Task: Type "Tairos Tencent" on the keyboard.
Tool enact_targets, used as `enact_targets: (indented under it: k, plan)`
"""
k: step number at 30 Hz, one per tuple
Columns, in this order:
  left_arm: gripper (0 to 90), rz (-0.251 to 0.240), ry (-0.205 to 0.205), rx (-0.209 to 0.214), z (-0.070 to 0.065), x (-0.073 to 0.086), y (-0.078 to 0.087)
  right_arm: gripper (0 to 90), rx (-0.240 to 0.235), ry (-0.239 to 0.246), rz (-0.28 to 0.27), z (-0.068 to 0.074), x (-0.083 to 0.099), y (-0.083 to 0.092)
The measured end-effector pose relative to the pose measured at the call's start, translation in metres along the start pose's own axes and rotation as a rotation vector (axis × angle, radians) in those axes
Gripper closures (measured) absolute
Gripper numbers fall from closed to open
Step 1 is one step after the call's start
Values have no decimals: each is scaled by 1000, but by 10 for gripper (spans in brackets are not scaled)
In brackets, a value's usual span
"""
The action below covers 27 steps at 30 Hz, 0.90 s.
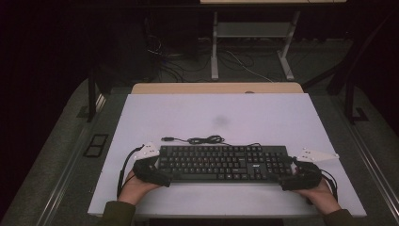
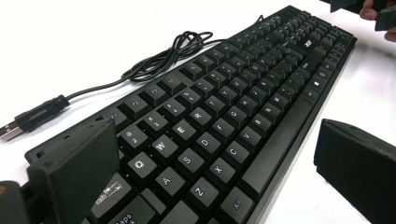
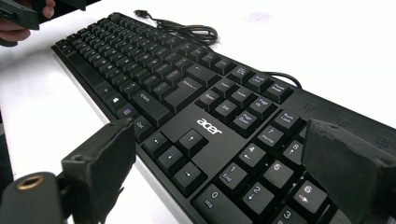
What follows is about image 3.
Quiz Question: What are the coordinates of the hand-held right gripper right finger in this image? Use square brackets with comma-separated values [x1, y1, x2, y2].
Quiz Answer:
[301, 119, 396, 219]

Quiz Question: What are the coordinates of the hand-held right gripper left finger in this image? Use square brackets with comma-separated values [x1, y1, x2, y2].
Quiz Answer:
[61, 117, 137, 224]

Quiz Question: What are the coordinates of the black keyboard cable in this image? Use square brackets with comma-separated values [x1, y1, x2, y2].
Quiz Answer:
[134, 8, 304, 90]

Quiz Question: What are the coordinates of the black computer keyboard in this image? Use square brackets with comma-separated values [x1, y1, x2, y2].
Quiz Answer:
[50, 11, 396, 224]

